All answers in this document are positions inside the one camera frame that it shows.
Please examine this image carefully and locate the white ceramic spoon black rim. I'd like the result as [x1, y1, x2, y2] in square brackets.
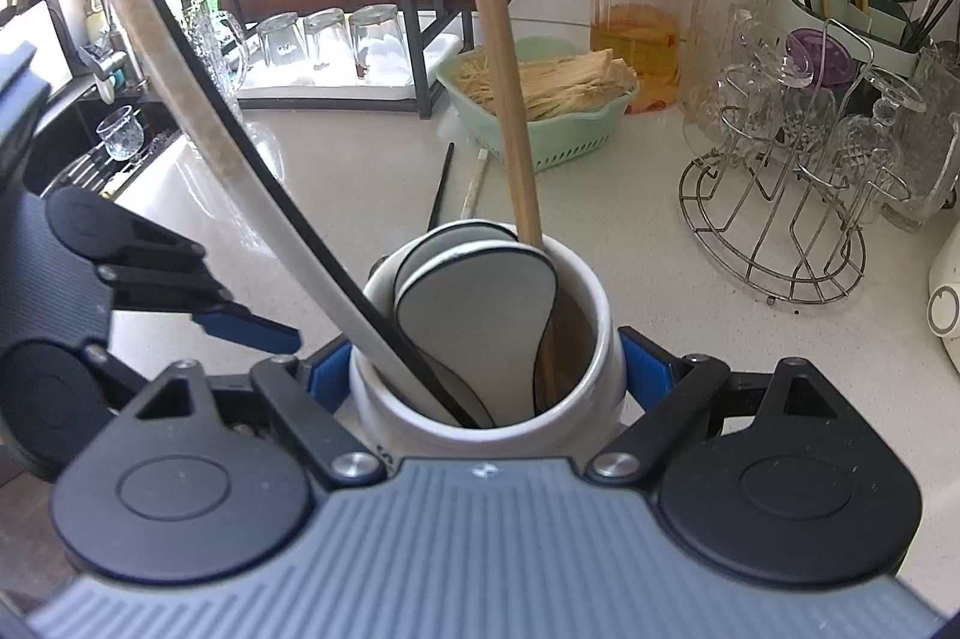
[392, 217, 530, 295]
[392, 240, 560, 431]

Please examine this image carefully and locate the cut crystal goblet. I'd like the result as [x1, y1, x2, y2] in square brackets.
[829, 76, 927, 220]

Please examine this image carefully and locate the bundle of bamboo skewers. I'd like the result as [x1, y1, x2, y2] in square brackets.
[450, 48, 638, 122]

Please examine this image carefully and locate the white drain tray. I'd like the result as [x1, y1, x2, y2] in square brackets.
[238, 9, 481, 111]

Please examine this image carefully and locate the upturned drinking glass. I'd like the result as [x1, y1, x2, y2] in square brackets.
[257, 13, 308, 68]
[304, 7, 357, 77]
[349, 4, 412, 83]

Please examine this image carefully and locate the textured glass pitcher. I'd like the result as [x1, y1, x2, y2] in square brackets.
[187, 0, 252, 119]

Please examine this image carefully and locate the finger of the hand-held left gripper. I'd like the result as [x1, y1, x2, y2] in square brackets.
[85, 343, 156, 416]
[96, 210, 302, 353]

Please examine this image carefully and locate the green cutlery drainer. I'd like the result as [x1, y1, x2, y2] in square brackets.
[765, 0, 920, 77]

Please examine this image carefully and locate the tall clear glass jug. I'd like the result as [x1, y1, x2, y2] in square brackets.
[681, 0, 785, 141]

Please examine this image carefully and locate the white electric cooker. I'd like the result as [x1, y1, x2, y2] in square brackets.
[926, 223, 960, 374]

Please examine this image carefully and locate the frosted glass jug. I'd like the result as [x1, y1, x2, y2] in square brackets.
[877, 43, 960, 233]

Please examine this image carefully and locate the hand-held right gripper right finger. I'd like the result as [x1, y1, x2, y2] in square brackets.
[583, 326, 847, 488]

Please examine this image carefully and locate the white appliance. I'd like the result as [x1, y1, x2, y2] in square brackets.
[0, 1, 74, 100]

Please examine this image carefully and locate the white chopstick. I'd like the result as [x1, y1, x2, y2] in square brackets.
[73, 0, 425, 404]
[459, 148, 490, 220]

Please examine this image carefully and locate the red lid plastic jar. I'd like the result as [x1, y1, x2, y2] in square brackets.
[589, 0, 691, 115]

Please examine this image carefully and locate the small stemmed glass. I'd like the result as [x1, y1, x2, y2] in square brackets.
[95, 106, 143, 161]

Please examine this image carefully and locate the wire glass rack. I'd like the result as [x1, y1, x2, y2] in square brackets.
[679, 16, 912, 306]

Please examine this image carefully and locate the black sink drain rack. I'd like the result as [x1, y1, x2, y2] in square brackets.
[45, 144, 136, 197]

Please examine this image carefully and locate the purple cup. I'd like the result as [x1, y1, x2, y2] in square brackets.
[784, 26, 856, 92]

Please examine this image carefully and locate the white mug green logo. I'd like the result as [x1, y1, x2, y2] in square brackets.
[349, 221, 629, 460]

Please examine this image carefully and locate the green plastic basket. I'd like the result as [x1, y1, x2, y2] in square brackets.
[436, 35, 640, 173]

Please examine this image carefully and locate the black kitchen sink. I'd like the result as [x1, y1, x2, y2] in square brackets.
[22, 95, 185, 197]

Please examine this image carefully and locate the black chopstick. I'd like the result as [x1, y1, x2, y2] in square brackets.
[124, 0, 485, 431]
[426, 141, 457, 233]

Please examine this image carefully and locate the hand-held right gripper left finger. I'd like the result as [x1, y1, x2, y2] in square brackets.
[131, 337, 385, 490]

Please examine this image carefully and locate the clear stemmed glass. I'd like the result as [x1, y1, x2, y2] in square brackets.
[720, 20, 815, 160]

